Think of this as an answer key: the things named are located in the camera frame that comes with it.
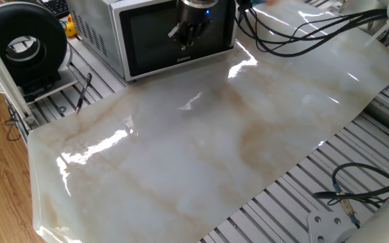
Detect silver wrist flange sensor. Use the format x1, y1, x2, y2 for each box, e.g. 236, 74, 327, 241
180, 0, 219, 9

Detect glossy marble pattern sheet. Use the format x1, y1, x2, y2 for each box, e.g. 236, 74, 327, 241
27, 0, 389, 243

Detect black pen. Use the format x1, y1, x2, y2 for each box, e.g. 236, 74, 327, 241
75, 72, 93, 115

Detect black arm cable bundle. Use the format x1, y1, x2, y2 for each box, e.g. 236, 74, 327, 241
234, 0, 389, 128

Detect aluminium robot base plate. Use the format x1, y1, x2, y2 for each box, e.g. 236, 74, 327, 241
306, 209, 361, 243

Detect thin black hanging cable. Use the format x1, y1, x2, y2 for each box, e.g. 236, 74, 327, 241
4, 103, 24, 142

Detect aluminium frame strut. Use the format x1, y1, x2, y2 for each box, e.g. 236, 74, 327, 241
0, 20, 41, 133

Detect metal corner bracket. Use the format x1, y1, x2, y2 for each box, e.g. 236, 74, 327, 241
24, 115, 41, 132

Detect silver microwave body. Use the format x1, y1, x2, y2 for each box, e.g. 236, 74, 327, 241
65, 0, 239, 82

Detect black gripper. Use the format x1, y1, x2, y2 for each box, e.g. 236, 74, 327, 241
167, 4, 216, 51

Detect black keyboard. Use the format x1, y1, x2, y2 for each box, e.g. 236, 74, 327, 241
41, 0, 70, 20

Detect yellow rubber duck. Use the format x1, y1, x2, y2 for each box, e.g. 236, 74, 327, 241
62, 13, 78, 38

